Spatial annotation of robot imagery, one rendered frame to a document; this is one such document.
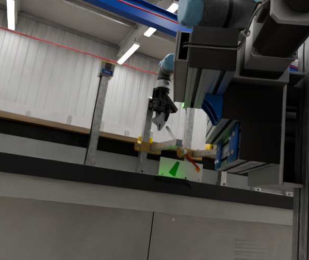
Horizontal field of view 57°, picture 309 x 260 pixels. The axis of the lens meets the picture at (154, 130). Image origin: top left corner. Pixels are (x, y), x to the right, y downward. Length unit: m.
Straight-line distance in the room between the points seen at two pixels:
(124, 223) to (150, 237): 0.18
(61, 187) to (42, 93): 7.40
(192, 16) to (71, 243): 1.23
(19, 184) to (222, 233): 1.25
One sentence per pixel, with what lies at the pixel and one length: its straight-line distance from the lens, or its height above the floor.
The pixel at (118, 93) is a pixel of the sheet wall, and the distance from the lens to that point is 9.22.
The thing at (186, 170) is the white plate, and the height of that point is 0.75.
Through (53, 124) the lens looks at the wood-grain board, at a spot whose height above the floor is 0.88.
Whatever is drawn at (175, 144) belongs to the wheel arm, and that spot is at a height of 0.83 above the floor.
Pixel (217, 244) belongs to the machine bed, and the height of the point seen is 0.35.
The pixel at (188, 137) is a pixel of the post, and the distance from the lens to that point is 1.57.
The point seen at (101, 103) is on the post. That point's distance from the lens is 1.42.
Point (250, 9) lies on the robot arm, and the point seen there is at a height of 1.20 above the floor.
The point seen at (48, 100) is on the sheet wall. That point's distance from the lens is 8.69.
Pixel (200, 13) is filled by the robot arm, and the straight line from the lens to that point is 0.92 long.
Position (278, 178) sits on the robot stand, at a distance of 0.68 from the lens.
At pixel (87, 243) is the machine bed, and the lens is 1.63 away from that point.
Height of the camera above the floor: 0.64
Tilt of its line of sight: 12 degrees up
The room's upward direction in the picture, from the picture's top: 8 degrees clockwise
